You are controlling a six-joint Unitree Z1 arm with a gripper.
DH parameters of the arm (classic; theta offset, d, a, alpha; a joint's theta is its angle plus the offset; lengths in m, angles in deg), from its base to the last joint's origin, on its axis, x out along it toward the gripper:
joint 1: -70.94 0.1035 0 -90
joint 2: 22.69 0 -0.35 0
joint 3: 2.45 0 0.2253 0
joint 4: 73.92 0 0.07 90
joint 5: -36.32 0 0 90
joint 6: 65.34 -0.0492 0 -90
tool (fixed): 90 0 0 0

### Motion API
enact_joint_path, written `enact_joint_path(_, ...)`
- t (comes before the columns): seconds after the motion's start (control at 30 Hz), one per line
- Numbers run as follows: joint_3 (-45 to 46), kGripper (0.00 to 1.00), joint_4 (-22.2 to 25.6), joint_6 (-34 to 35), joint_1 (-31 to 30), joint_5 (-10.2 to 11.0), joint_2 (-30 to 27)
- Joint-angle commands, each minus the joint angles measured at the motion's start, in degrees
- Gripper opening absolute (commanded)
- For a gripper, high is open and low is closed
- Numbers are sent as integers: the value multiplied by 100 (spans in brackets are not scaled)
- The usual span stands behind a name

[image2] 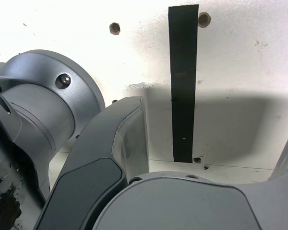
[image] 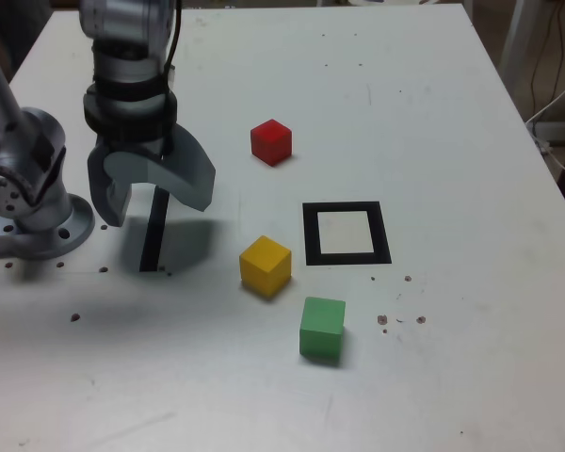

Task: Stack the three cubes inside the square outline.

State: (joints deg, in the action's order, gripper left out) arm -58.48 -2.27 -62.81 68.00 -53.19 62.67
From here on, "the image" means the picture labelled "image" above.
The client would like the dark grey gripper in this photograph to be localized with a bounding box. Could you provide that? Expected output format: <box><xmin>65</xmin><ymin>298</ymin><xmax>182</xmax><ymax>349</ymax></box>
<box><xmin>87</xmin><ymin>122</ymin><xmax>217</xmax><ymax>228</ymax></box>

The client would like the red cube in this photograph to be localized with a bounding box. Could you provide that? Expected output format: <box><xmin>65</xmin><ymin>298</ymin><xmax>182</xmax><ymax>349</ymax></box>
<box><xmin>250</xmin><ymin>118</ymin><xmax>294</xmax><ymax>168</ymax></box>

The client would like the yellow cube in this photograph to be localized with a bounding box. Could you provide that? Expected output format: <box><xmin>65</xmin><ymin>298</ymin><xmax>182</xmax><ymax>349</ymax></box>
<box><xmin>238</xmin><ymin>234</ymin><xmax>293</xmax><ymax>299</ymax></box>

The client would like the green cube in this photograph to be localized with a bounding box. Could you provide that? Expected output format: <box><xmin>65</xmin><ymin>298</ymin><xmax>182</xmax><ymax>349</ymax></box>
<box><xmin>299</xmin><ymin>296</ymin><xmax>347</xmax><ymax>366</ymax></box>

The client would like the black tape square outline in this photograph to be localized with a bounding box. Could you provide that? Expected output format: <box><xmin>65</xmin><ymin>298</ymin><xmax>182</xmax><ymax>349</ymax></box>
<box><xmin>302</xmin><ymin>201</ymin><xmax>393</xmax><ymax>267</ymax></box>

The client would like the black tape strip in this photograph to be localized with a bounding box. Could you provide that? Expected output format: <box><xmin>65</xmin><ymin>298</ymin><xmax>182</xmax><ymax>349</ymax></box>
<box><xmin>138</xmin><ymin>186</ymin><xmax>170</xmax><ymax>273</ymax></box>

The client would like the white metal post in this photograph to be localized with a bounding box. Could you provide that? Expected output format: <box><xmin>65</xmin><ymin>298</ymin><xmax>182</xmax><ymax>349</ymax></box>
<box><xmin>498</xmin><ymin>0</ymin><xmax>541</xmax><ymax>100</ymax></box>

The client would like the black background cable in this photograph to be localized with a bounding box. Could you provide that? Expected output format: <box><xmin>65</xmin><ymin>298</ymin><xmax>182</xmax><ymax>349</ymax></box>
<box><xmin>528</xmin><ymin>0</ymin><xmax>565</xmax><ymax>122</ymax></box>

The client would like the white background cable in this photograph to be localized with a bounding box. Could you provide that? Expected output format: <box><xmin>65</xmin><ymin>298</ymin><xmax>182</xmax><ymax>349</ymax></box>
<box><xmin>525</xmin><ymin>69</ymin><xmax>565</xmax><ymax>176</ymax></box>

